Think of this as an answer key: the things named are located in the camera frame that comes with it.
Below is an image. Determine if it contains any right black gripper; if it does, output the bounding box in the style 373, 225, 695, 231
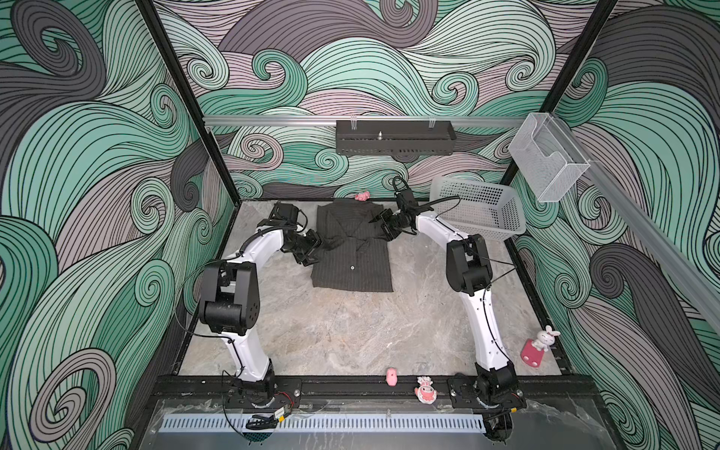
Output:
367, 207, 406, 240

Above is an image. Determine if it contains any dark grey striped shirt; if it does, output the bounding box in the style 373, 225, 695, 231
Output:
311, 199, 393, 293

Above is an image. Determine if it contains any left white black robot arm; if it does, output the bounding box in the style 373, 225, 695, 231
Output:
198, 202, 322, 399

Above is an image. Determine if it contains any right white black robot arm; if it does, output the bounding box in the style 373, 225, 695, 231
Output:
371, 189, 518, 405

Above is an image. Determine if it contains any small pink pig toy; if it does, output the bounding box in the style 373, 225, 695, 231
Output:
354, 191, 371, 202

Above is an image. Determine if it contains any white plastic mesh basket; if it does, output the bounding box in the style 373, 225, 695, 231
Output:
429, 176, 526, 242

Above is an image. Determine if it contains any small pink front toy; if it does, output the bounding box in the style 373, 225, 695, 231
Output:
385, 367, 398, 386

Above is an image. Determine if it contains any pink white doll figure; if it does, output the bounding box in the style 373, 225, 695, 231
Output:
414, 376, 438, 405

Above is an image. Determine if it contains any white bunny on pink stand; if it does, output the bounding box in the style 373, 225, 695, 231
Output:
520, 325, 562, 368

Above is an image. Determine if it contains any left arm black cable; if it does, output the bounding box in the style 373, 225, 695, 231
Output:
234, 223, 294, 260

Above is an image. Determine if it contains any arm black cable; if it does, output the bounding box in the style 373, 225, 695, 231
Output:
234, 223, 294, 260
391, 175, 462, 221

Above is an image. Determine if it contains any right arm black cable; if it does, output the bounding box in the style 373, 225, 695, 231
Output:
391, 175, 462, 221

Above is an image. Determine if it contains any black perforated wall shelf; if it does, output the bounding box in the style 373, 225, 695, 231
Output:
335, 121, 458, 159

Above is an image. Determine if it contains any aluminium rear rail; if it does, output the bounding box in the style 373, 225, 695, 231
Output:
202, 114, 525, 129

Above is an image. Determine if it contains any aluminium rail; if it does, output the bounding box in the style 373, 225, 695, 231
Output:
202, 114, 525, 129
561, 122, 719, 324

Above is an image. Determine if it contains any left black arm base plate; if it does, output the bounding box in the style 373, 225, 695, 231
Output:
223, 376, 302, 412

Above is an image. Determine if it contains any clear plastic wall holder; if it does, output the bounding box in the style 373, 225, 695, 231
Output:
509, 112, 590, 204

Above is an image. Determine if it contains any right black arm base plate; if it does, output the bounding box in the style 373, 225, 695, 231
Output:
447, 374, 527, 413

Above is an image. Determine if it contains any white slotted cable duct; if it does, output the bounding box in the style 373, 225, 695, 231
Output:
159, 412, 486, 434

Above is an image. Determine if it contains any aluminium right rail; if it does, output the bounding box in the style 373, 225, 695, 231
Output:
561, 122, 719, 324

